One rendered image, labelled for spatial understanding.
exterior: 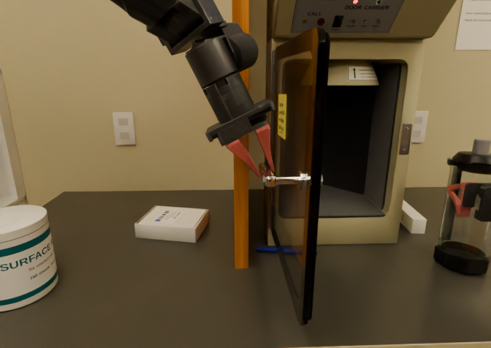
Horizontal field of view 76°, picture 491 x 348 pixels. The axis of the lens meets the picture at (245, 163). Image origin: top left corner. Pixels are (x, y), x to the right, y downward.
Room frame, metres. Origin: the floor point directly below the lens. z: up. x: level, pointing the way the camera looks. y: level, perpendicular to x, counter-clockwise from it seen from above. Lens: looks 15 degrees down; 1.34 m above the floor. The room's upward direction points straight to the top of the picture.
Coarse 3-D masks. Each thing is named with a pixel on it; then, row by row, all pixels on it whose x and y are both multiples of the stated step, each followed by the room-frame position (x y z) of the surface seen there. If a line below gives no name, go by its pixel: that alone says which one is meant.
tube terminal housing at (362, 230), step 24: (336, 48) 0.69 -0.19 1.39; (360, 48) 0.69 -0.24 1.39; (384, 48) 0.69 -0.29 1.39; (408, 48) 0.69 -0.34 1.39; (408, 72) 0.69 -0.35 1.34; (408, 96) 0.69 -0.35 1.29; (408, 120) 0.69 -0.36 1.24; (264, 192) 0.77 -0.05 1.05; (264, 216) 0.76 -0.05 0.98; (384, 216) 0.69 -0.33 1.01; (336, 240) 0.69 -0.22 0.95; (360, 240) 0.69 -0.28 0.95; (384, 240) 0.69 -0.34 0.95
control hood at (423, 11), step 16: (288, 0) 0.61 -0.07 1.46; (416, 0) 0.61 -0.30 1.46; (432, 0) 0.61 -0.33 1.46; (448, 0) 0.61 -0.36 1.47; (288, 16) 0.63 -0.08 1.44; (400, 16) 0.63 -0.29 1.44; (416, 16) 0.64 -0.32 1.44; (432, 16) 0.64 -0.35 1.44; (272, 32) 0.68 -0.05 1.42; (288, 32) 0.65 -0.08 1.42; (400, 32) 0.66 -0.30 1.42; (416, 32) 0.66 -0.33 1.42; (432, 32) 0.66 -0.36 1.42
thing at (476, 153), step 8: (480, 144) 0.62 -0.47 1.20; (488, 144) 0.61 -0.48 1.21; (464, 152) 0.64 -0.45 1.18; (472, 152) 0.63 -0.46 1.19; (480, 152) 0.61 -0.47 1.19; (488, 152) 0.61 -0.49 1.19; (464, 160) 0.61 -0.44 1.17; (472, 160) 0.60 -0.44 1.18; (480, 160) 0.59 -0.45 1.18; (488, 160) 0.58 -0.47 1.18
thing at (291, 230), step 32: (320, 32) 0.37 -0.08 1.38; (288, 64) 0.52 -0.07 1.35; (320, 64) 0.36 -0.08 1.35; (288, 96) 0.52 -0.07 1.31; (320, 96) 0.36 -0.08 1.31; (288, 128) 0.51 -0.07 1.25; (288, 160) 0.50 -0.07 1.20; (288, 192) 0.49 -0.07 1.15; (288, 224) 0.48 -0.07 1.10; (288, 256) 0.47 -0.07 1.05
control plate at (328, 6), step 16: (304, 0) 0.61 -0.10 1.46; (320, 0) 0.61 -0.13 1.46; (336, 0) 0.61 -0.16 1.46; (352, 0) 0.61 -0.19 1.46; (368, 0) 0.61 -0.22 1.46; (384, 0) 0.61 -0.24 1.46; (400, 0) 0.61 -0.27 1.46; (304, 16) 0.63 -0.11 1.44; (320, 16) 0.63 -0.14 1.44; (352, 16) 0.63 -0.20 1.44; (368, 16) 0.63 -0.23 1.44; (384, 16) 0.63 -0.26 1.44; (336, 32) 0.65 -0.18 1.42; (352, 32) 0.66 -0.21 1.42; (368, 32) 0.66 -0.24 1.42; (384, 32) 0.66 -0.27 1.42
